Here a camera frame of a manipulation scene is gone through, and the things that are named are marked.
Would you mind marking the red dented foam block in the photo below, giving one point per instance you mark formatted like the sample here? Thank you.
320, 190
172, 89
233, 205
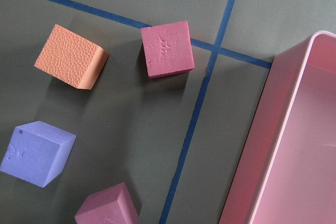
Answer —
167, 49

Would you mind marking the orange textured foam block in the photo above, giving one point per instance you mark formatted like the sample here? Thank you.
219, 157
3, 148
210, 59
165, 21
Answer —
71, 58

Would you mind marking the red smooth foam block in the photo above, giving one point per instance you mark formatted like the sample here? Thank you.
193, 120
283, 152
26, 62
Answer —
111, 205

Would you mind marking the purple foam block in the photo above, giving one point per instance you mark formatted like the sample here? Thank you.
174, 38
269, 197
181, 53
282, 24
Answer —
37, 152

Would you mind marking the pink plastic bin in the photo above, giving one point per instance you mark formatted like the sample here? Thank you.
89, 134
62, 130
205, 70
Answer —
286, 173

